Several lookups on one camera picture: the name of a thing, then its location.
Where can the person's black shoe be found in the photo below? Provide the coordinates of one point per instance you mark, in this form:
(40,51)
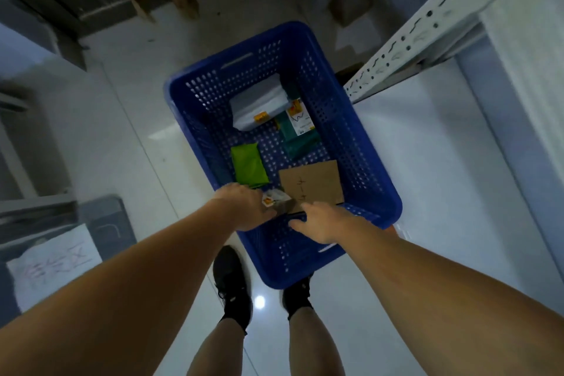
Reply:
(297,296)
(231,278)

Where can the person's right forearm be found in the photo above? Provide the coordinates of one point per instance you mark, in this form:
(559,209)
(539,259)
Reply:
(449,305)

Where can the white paper sheet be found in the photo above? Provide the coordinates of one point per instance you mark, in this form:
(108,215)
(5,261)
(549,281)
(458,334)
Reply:
(53,267)

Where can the person's black left shoe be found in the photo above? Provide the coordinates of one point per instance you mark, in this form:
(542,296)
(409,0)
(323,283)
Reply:
(231,278)

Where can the person's left forearm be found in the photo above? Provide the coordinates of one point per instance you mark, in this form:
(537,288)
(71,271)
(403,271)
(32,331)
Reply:
(110,301)

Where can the person's right hand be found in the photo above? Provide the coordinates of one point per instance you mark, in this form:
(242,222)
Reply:
(324,223)

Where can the white perforated metal shelf post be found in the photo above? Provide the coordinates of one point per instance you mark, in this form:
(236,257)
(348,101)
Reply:
(423,25)

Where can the person's left leg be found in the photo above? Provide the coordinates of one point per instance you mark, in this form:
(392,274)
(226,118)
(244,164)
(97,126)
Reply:
(218,351)

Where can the person's right thumb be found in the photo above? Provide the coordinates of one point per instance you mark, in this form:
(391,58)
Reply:
(300,225)

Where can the person's left fingers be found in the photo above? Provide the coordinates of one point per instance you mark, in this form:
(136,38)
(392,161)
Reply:
(264,211)

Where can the brown wrapped parcel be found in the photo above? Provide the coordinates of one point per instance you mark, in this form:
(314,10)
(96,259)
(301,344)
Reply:
(350,5)

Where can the blue perforated plastic basket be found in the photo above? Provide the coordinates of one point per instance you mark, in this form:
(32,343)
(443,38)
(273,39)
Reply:
(335,133)

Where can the person's black right shoe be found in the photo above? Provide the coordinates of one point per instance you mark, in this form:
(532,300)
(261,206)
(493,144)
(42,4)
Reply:
(297,296)

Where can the bright green packet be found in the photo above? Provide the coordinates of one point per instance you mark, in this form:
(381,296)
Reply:
(249,166)

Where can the white panel board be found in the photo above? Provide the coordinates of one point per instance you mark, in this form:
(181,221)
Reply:
(528,67)

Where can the person's left hand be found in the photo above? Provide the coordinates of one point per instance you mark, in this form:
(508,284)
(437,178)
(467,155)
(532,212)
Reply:
(240,208)

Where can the grey plastic bin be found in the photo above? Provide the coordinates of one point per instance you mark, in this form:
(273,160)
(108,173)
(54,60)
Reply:
(101,221)

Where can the dark teal labelled parcel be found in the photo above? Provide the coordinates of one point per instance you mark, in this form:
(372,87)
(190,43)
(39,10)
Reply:
(302,142)

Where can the person's right leg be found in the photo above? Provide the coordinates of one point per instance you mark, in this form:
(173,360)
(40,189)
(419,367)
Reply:
(313,342)

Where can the small white orange-labelled packet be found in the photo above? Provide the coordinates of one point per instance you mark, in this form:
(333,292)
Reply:
(275,199)

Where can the grey plastic mailer parcel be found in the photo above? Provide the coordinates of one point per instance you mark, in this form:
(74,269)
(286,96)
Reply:
(260,100)

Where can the person's leg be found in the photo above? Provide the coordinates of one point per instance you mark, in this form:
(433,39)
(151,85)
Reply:
(218,351)
(313,342)

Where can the brown cardboard sheet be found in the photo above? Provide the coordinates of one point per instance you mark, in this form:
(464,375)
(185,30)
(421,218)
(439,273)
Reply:
(313,182)

